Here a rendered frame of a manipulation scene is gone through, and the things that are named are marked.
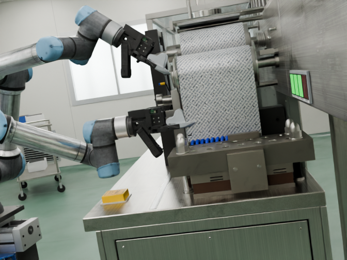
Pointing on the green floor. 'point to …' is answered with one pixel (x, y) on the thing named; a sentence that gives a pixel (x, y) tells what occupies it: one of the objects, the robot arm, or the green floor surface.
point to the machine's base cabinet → (225, 238)
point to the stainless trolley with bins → (46, 171)
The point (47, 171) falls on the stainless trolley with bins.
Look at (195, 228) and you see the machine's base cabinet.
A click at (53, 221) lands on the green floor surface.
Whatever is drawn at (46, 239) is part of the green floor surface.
